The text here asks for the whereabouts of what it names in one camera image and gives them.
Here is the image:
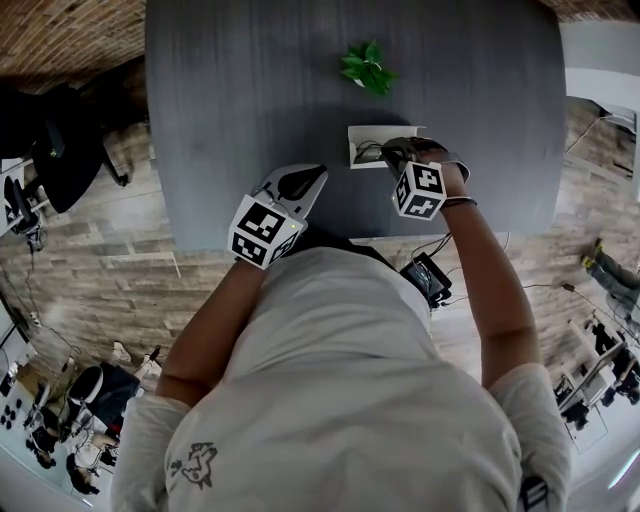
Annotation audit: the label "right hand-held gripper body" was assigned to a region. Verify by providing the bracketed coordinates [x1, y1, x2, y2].
[392, 149, 472, 220]

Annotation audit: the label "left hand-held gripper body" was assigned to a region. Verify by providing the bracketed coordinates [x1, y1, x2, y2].
[228, 187, 308, 271]

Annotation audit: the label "black eyeglasses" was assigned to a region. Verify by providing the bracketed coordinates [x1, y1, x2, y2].
[355, 141, 389, 165]

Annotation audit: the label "white box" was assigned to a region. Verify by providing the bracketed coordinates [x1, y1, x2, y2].
[347, 124, 427, 170]

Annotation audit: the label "person's right forearm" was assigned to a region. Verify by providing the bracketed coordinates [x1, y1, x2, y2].
[439, 199, 542, 389]

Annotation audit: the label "person's left forearm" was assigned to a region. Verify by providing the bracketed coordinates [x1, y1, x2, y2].
[155, 259, 266, 407]

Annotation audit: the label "person's right hand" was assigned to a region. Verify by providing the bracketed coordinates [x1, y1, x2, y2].
[442, 164, 469, 201]

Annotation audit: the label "black waist-worn device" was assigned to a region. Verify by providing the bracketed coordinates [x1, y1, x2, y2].
[398, 251, 454, 310]

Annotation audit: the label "small green potted plant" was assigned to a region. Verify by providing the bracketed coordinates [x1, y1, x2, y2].
[340, 39, 400, 96]

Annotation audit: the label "person's white t-shirt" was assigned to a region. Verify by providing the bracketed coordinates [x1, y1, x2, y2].
[109, 244, 572, 512]

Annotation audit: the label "white table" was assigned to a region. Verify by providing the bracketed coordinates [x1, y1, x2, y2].
[558, 22, 640, 199]

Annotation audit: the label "black office chair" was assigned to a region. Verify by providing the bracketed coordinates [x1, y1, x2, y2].
[0, 84, 131, 216]

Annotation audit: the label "black white swivel chair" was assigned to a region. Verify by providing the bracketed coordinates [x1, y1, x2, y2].
[64, 362, 144, 441]

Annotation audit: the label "cluttered white workbench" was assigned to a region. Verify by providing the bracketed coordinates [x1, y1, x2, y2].
[552, 309, 640, 451]

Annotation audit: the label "black strap buckle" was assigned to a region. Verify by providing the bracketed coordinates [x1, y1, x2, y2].
[519, 474, 551, 512]

